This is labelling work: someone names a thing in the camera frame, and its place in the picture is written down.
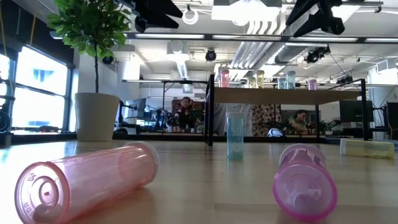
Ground person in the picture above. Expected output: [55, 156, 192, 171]
[287, 109, 310, 134]
[174, 96, 200, 131]

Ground black computer monitor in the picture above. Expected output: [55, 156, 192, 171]
[126, 98, 147, 119]
[338, 99, 374, 124]

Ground black desk frame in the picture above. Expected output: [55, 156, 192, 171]
[121, 78, 208, 103]

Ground green leafy plant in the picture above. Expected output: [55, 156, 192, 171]
[46, 0, 133, 94]

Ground light patterned fabric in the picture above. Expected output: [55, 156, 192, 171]
[252, 104, 282, 137]

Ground beige plant pot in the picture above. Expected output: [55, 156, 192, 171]
[74, 92, 121, 142]

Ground black aluminium table frame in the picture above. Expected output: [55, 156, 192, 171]
[0, 132, 398, 146]

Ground black metal frame post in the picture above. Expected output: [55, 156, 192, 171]
[0, 76, 16, 149]

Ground black ceiling light rail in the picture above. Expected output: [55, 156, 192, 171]
[126, 32, 398, 44]

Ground dark red patterned fabric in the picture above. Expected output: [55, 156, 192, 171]
[171, 98, 206, 125]

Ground red pill bottle white cap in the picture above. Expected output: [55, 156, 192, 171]
[14, 141, 160, 224]
[219, 68, 230, 88]

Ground wooden shelf black metal frame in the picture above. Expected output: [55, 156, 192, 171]
[205, 73, 369, 147]

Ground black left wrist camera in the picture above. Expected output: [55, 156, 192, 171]
[134, 16, 147, 34]

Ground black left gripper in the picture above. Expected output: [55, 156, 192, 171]
[114, 0, 183, 29]

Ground black track spotlight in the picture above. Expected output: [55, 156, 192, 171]
[303, 45, 331, 64]

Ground white cable coil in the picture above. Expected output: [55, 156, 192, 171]
[182, 7, 200, 26]

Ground white ceiling ducts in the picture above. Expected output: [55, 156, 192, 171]
[229, 18, 289, 72]

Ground white fabric panel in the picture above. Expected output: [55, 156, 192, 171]
[213, 103, 253, 137]

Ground black and white ball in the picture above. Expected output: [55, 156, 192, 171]
[267, 127, 285, 138]

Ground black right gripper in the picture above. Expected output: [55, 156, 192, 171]
[285, 0, 343, 38]

